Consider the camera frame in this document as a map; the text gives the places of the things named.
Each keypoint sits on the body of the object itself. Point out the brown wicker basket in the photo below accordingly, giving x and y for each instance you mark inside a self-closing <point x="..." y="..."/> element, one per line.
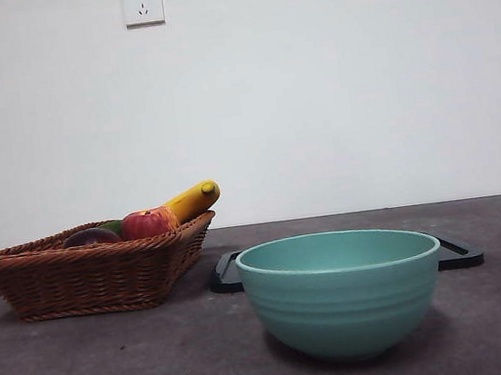
<point x="83" y="281"/>

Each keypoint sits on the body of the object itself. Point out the dark red plum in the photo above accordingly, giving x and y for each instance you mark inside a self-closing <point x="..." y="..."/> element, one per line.
<point x="90" y="238"/>

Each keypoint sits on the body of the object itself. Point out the red apple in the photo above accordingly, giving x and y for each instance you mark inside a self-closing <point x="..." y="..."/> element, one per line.
<point x="145" y="225"/>

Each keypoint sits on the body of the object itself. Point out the white wall socket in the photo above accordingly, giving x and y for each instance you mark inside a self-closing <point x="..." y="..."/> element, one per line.
<point x="142" y="4"/>

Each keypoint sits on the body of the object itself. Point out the green fruit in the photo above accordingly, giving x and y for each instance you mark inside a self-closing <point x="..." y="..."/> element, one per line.
<point x="113" y="227"/>

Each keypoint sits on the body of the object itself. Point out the dark green rectangular tray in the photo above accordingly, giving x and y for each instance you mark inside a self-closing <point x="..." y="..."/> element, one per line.
<point x="225" y="277"/>

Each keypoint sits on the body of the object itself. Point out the yellow banana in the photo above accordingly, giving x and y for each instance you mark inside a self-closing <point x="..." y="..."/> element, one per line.
<point x="192" y="199"/>

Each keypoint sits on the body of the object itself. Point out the teal ribbed bowl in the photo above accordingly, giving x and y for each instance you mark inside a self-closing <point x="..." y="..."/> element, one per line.
<point x="343" y="309"/>

